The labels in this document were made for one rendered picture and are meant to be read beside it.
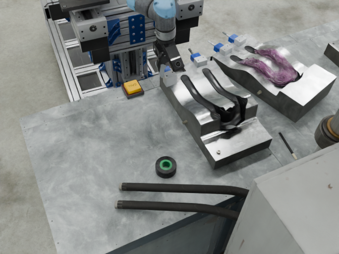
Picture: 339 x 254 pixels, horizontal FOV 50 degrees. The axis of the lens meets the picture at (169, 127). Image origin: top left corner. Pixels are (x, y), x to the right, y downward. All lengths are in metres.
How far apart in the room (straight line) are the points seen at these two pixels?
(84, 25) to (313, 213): 1.37
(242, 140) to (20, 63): 2.19
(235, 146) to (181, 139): 0.22
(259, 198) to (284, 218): 0.05
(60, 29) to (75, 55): 0.35
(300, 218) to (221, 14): 3.11
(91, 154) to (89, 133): 0.11
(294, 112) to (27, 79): 2.09
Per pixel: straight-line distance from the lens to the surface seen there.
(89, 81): 2.60
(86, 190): 1.38
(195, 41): 3.25
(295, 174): 0.65
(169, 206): 1.26
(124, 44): 2.03
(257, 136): 1.47
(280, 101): 1.63
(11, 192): 2.43
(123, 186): 1.34
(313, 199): 0.64
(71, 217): 1.35
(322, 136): 0.98
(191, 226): 1.51
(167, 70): 1.56
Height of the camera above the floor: 1.99
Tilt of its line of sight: 51 degrees down
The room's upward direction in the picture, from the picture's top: 2 degrees clockwise
